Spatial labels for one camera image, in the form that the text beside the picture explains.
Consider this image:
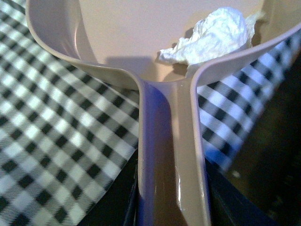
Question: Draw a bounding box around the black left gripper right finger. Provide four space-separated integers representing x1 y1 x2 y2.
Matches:
206 160 278 226

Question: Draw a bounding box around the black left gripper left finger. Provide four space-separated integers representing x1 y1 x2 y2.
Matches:
79 162 137 226

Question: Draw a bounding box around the beige plastic dustpan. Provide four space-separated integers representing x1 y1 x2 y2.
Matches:
26 0 301 226

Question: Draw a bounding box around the black white checkered bedsheet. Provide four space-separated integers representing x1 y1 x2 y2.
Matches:
0 0 301 226

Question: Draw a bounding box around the crumpled white tissue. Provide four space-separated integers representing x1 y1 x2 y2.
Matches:
158 7 264 66

